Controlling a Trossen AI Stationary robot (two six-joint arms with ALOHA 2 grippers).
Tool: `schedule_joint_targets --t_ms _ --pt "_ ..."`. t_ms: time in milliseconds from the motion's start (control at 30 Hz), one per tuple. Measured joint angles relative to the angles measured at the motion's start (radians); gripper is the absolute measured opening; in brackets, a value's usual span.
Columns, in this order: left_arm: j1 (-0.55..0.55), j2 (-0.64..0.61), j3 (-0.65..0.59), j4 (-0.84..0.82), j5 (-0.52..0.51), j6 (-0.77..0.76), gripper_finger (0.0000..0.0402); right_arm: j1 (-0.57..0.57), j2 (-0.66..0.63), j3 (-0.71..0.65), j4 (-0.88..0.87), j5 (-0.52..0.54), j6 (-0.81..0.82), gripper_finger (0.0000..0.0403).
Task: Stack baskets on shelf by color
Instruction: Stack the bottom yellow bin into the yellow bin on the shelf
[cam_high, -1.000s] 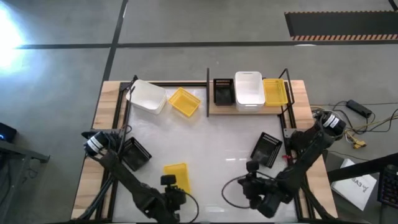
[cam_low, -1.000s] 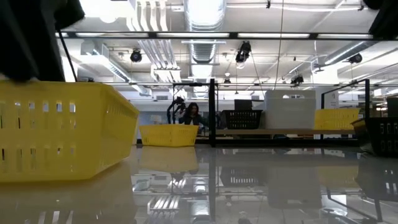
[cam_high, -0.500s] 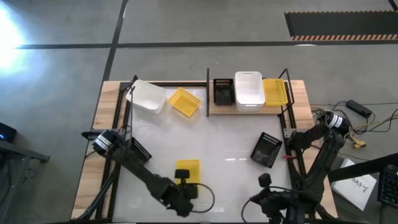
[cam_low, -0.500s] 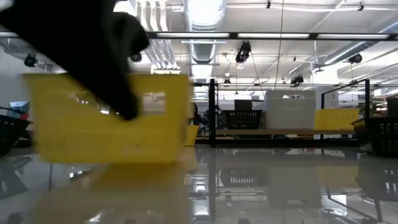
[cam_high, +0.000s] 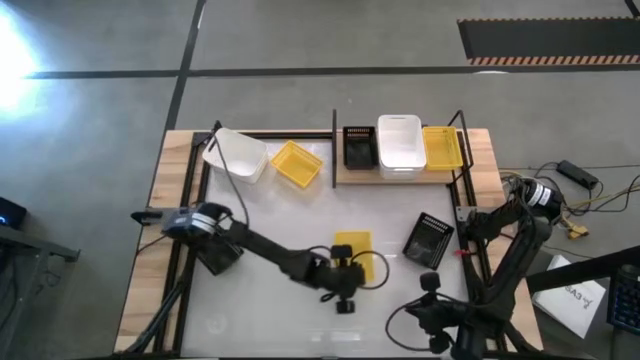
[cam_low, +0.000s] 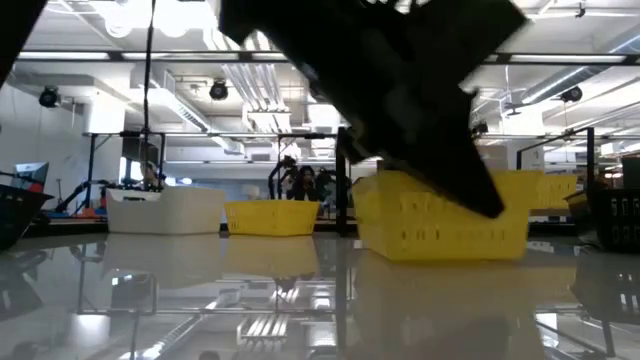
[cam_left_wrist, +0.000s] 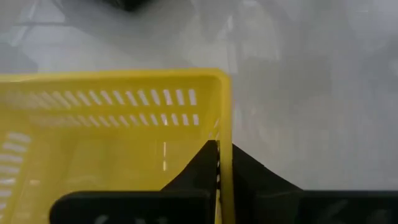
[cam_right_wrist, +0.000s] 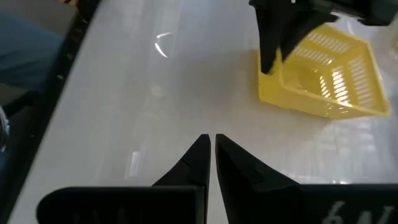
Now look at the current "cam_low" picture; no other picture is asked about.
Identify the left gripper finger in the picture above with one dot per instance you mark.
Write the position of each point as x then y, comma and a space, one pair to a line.
460, 185

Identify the yellow slotted plastic basket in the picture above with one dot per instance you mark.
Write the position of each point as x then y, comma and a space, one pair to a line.
555, 192
270, 220
400, 235

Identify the white plastic basket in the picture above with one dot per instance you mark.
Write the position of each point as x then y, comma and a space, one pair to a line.
185, 215

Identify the black background robot arm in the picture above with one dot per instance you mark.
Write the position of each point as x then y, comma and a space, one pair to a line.
274, 180

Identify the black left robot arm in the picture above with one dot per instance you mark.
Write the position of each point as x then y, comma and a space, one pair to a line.
15, 30

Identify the black upright shelf end panel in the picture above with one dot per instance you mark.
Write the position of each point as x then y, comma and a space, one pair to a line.
342, 200

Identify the person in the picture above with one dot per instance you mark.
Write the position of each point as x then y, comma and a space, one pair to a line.
304, 185

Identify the black ceiling spotlight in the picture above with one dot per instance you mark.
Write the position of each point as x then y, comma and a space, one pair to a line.
571, 94
218, 90
48, 96

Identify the black slotted plastic basket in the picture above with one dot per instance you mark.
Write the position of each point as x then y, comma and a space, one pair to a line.
617, 220
20, 215

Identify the black background box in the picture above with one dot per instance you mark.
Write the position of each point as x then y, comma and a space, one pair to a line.
631, 172

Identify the background monitor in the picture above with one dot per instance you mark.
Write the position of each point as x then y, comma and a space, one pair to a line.
140, 155

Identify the blue and orange background robot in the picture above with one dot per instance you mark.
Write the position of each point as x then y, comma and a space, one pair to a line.
75, 199

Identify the background laptop screen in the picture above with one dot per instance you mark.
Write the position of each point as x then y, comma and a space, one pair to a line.
30, 175

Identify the black background station frame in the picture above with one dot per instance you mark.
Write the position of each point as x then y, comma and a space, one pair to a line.
591, 160
92, 165

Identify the black aluminium rig frame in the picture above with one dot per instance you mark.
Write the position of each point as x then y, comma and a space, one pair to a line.
200, 56

